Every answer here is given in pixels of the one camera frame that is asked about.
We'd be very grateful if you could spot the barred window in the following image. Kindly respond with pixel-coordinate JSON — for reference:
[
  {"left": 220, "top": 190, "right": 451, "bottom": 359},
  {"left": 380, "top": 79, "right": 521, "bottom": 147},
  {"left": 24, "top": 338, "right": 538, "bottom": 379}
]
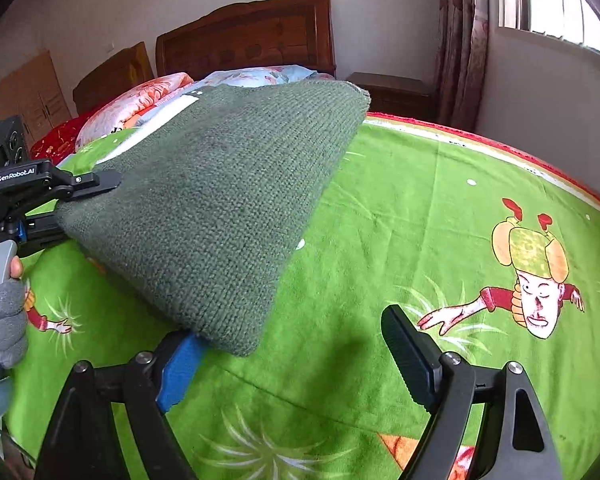
[{"left": 498, "top": 0, "right": 600, "bottom": 54}]

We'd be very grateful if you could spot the dark wooden nightstand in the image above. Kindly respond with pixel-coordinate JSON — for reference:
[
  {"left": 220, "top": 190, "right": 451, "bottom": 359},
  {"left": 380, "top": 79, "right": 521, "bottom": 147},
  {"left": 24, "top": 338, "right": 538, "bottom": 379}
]
[{"left": 347, "top": 72, "right": 437, "bottom": 122}]

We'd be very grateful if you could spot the small wooden headboard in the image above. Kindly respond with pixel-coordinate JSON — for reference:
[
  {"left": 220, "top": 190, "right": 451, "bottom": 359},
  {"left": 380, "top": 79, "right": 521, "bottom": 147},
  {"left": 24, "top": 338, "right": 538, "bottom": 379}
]
[{"left": 72, "top": 41, "right": 154, "bottom": 114}]

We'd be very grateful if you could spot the light wooden wardrobe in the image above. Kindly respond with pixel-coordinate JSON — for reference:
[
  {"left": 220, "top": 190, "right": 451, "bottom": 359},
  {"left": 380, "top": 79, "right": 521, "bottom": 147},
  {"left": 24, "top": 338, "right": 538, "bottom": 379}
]
[{"left": 0, "top": 51, "right": 71, "bottom": 148}]

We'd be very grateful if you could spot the blue floral quilt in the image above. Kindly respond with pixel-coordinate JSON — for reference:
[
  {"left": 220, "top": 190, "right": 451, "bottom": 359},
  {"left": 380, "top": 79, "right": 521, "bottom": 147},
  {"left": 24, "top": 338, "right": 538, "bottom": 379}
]
[{"left": 125, "top": 65, "right": 334, "bottom": 128}]

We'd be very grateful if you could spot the large wooden headboard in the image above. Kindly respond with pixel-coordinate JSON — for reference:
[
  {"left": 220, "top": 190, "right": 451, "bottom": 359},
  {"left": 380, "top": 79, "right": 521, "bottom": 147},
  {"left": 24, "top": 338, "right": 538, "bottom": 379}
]
[{"left": 155, "top": 0, "right": 336, "bottom": 80}]

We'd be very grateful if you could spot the red floral curtain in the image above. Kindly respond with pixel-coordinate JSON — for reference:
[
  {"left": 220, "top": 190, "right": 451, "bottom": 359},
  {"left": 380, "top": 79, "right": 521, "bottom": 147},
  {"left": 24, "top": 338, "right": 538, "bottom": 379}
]
[{"left": 436, "top": 0, "right": 490, "bottom": 131}]

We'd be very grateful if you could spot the left gloved hand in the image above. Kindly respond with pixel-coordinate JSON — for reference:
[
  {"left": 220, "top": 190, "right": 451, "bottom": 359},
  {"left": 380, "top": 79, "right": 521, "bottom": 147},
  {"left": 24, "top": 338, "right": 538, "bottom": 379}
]
[{"left": 0, "top": 257, "right": 28, "bottom": 370}]

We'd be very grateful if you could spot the pink floral quilt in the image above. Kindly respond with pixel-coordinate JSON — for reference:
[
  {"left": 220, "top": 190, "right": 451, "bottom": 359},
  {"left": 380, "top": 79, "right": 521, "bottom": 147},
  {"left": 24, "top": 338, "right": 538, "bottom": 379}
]
[{"left": 74, "top": 73, "right": 194, "bottom": 151}]

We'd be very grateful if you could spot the green cartoon bed sheet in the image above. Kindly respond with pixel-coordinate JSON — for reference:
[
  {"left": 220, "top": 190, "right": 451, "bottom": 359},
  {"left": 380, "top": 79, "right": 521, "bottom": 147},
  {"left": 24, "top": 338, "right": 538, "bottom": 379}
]
[{"left": 2, "top": 112, "right": 600, "bottom": 480}]

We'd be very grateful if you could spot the red bedding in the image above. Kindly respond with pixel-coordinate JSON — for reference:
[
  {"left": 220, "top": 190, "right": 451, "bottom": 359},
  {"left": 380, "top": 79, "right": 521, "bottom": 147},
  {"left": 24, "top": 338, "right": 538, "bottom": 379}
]
[{"left": 30, "top": 108, "right": 97, "bottom": 166}]

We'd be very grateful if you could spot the green and white knit sweater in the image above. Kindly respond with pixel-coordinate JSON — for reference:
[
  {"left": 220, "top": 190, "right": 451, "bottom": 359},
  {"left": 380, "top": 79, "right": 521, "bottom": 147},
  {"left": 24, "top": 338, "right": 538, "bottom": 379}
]
[{"left": 56, "top": 79, "right": 370, "bottom": 356}]

